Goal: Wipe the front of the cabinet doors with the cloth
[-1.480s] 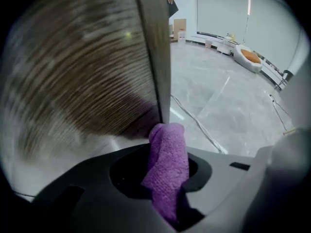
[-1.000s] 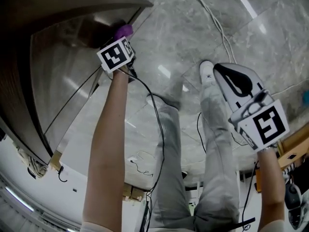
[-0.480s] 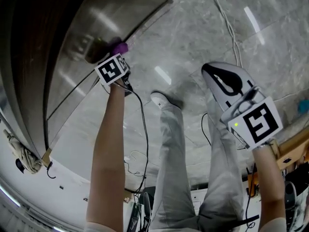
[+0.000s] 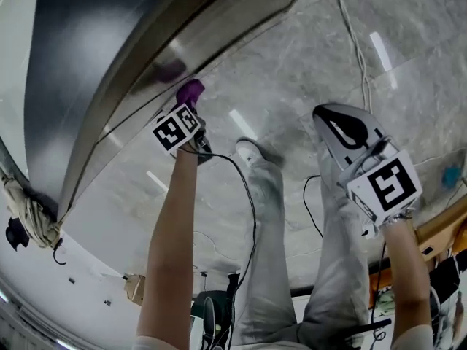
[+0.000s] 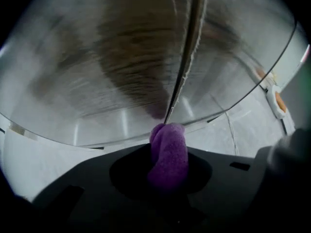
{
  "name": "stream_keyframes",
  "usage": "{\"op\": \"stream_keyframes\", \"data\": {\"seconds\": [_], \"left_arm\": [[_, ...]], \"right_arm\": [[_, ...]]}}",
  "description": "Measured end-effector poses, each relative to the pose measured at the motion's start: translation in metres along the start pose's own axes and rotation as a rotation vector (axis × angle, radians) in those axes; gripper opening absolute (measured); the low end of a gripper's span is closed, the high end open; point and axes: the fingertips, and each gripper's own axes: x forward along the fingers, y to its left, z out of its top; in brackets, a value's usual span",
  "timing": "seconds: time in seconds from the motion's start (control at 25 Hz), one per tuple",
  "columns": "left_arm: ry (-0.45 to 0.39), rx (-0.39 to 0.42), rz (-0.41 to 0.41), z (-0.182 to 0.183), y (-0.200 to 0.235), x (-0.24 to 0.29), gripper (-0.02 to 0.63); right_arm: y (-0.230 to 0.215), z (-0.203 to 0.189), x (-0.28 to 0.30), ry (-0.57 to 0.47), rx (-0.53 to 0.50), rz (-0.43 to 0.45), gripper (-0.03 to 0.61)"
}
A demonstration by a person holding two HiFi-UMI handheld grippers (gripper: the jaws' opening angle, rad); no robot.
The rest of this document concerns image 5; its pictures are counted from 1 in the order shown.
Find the purple cloth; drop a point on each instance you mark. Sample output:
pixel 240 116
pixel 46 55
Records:
pixel 170 159

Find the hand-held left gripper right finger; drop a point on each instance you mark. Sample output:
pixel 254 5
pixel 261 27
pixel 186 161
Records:
pixel 199 173

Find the white and orange fixture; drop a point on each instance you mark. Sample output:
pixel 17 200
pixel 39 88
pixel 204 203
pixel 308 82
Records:
pixel 272 92

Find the white cabinet panel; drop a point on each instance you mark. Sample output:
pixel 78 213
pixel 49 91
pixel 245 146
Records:
pixel 291 62

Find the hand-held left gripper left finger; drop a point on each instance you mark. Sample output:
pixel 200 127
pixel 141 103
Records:
pixel 128 171

